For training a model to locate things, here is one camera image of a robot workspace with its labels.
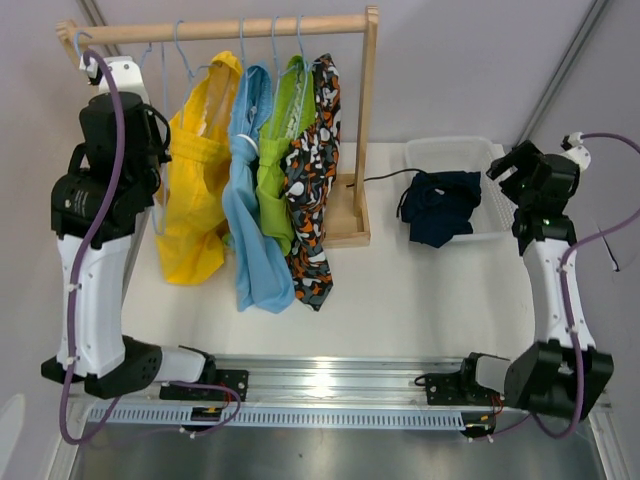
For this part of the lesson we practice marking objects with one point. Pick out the light blue shorts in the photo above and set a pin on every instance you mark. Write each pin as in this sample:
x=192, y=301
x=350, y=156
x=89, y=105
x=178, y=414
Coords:
x=262, y=278

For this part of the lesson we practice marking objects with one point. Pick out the lime green shorts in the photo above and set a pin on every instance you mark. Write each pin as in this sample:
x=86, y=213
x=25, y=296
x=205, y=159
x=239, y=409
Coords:
x=274, y=217

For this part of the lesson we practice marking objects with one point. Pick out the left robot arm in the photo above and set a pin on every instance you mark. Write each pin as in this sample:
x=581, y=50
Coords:
x=94, y=238

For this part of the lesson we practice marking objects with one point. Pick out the wooden clothes rack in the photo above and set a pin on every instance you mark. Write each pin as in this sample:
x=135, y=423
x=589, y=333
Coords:
x=347, y=219

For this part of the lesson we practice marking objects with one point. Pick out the white plastic basket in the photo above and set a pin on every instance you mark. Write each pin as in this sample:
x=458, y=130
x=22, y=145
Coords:
x=493, y=218

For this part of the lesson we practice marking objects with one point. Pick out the blue hanger of navy shorts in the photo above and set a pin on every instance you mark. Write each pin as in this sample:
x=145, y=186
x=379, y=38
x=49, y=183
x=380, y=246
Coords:
x=159, y=123

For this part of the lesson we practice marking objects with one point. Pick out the blue hanger of yellow shorts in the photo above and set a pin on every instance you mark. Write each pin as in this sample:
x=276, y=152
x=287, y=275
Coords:
x=191, y=74

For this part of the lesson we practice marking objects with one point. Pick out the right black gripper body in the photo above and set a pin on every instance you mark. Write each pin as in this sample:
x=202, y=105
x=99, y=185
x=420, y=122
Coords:
x=526, y=160

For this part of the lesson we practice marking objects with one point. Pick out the navy blue shorts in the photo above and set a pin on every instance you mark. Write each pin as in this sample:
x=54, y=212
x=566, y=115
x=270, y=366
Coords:
x=438, y=206

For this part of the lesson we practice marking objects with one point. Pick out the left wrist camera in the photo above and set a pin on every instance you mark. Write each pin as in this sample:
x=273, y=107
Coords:
x=126, y=74

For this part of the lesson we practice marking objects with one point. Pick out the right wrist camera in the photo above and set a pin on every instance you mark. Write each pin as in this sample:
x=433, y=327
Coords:
x=574, y=149

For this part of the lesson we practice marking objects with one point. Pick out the blue hanger of camouflage shorts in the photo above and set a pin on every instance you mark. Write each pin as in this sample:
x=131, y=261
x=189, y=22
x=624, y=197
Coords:
x=305, y=72

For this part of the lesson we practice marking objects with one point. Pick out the blue hanger of green shorts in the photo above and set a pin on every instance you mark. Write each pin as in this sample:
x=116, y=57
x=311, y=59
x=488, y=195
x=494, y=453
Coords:
x=286, y=98

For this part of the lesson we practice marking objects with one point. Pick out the blue hanger of light blue shorts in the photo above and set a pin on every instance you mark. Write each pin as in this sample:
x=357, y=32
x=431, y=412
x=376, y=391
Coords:
x=243, y=55

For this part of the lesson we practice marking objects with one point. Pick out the slotted cable duct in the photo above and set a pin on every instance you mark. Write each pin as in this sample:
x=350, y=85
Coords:
x=251, y=416

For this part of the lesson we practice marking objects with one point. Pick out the yellow shorts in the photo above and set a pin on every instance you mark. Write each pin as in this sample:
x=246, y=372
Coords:
x=191, y=248

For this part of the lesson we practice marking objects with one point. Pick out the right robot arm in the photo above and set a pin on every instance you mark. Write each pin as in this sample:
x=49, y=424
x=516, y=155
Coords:
x=562, y=374

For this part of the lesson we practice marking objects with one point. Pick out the camouflage patterned shorts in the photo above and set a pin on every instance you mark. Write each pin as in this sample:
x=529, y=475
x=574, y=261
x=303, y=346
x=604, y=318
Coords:
x=310, y=169

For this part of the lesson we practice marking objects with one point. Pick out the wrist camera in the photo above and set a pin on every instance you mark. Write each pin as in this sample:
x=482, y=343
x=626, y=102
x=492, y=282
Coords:
x=574, y=149
x=126, y=74

